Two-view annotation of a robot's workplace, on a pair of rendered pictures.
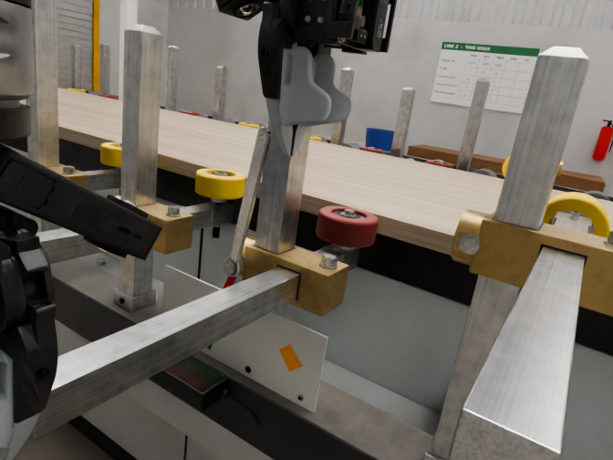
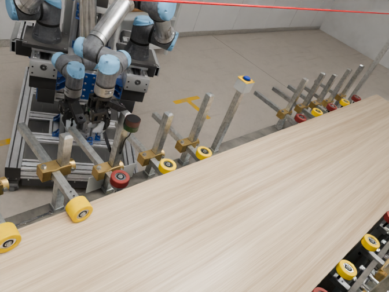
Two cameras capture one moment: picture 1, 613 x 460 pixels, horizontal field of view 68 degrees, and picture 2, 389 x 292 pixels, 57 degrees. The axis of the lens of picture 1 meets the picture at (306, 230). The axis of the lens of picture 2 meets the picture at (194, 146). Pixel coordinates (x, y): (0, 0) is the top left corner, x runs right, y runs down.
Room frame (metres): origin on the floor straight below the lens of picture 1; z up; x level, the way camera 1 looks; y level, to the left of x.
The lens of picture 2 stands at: (0.89, -1.12, 1.98)
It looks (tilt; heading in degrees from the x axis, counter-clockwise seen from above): 36 degrees down; 94
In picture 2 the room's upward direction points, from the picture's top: 23 degrees clockwise
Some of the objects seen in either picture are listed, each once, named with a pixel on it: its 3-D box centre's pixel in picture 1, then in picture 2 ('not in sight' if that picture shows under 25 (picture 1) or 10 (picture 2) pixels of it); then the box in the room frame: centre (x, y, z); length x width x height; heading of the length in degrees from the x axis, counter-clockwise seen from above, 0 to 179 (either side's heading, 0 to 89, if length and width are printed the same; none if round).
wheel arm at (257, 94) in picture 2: not in sight; (276, 108); (1.19, 1.33, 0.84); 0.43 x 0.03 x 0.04; 150
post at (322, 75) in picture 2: not in sight; (307, 99); (1.39, 1.55, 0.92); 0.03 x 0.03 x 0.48; 60
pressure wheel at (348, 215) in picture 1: (342, 250); (118, 185); (0.58, -0.05, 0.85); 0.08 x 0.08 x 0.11
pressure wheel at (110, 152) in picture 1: (122, 172); (201, 158); (0.86, 0.37, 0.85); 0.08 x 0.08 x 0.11
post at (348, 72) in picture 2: not in sight; (334, 92); (1.65, 1.98, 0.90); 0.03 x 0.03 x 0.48; 60
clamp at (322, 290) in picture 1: (288, 271); (108, 169); (0.50, 0.01, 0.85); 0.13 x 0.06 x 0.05; 60
